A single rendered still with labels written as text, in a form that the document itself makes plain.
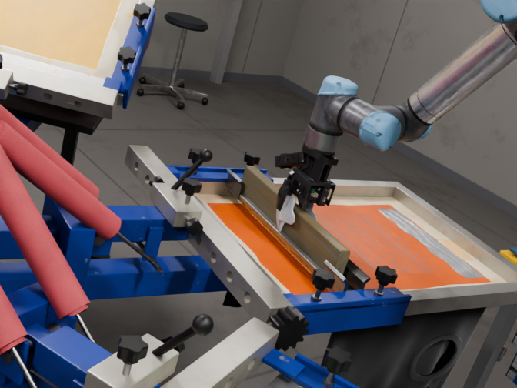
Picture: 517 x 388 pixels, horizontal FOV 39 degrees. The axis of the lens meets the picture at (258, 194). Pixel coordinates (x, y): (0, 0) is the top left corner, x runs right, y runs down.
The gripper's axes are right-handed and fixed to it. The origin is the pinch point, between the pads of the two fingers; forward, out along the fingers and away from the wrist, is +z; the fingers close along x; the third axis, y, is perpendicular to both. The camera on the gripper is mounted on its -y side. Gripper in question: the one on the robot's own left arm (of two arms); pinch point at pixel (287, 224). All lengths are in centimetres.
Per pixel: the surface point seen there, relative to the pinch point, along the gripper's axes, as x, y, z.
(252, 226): -3.0, -8.4, 5.4
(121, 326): 18, -98, 102
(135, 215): -38.5, 1.5, -3.2
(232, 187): -2.6, -21.5, 1.8
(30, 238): -66, 24, -12
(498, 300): 42, 30, 4
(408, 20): 339, -338, 0
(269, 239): -1.9, -2.2, 5.4
